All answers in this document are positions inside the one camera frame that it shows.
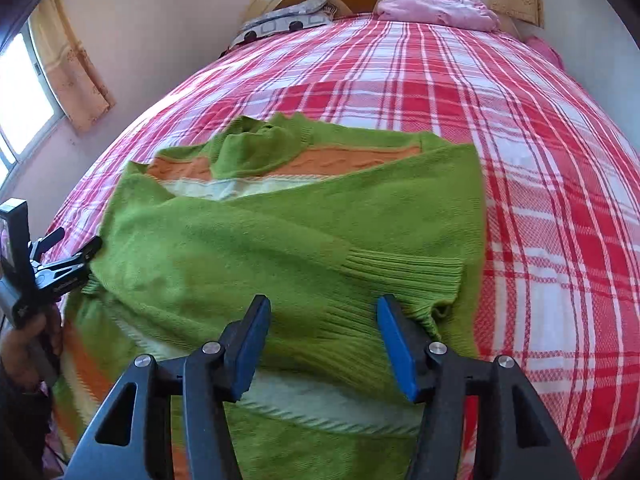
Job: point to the person's left hand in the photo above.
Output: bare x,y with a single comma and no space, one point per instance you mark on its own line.
16,357

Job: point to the green orange striped knit sweater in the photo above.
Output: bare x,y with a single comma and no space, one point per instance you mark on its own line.
321,219

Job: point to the pink pillow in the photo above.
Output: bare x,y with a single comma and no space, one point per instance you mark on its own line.
465,14

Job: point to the pink cloth beside bed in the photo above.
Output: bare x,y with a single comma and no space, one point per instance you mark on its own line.
545,50

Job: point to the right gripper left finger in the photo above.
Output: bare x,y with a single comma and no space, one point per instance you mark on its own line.
130,437

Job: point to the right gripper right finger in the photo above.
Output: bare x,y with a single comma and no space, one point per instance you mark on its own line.
516,437

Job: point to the yellow curtain at side window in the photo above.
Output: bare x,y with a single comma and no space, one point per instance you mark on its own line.
71,76

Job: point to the red white plaid bedspread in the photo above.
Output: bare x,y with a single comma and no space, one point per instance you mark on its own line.
560,283

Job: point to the grey white folded blanket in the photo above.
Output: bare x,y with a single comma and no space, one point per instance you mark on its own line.
308,14

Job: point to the side window with grey frame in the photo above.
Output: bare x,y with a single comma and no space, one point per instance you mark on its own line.
29,109

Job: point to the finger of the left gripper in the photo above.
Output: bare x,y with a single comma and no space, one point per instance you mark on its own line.
80,258
45,243

